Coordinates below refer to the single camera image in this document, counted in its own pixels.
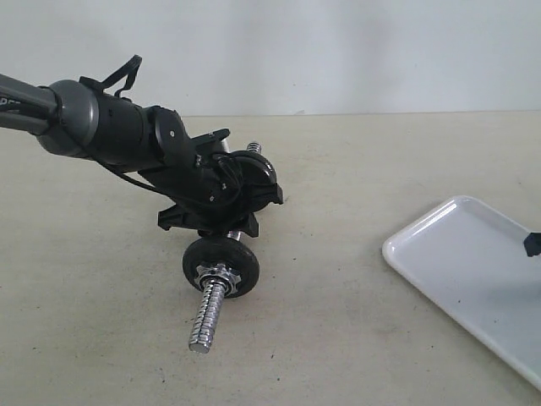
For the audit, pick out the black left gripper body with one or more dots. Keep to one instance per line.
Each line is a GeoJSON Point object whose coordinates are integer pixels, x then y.
{"type": "Point", "coordinates": [213, 220]}

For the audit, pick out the black weight plate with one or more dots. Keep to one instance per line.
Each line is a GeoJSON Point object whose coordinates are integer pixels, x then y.
{"type": "Point", "coordinates": [257, 197]}
{"type": "Point", "coordinates": [226, 259]}

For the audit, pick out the white rectangular tray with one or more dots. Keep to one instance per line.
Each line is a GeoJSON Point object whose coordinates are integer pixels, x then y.
{"type": "Point", "coordinates": [469, 260]}

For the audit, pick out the chrome threaded dumbbell bar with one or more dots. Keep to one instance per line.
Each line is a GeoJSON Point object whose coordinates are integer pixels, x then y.
{"type": "Point", "coordinates": [205, 323]}

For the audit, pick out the black weight plate end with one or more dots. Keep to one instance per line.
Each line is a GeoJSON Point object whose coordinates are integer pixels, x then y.
{"type": "Point", "coordinates": [255, 168]}

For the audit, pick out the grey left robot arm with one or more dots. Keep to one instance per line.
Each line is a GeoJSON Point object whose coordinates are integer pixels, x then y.
{"type": "Point", "coordinates": [213, 190]}

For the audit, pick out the chrome spin-lock collar nut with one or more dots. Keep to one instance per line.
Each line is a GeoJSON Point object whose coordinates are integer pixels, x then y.
{"type": "Point", "coordinates": [218, 273]}

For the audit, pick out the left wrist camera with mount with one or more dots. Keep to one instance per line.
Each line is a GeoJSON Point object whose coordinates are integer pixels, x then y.
{"type": "Point", "coordinates": [212, 142]}

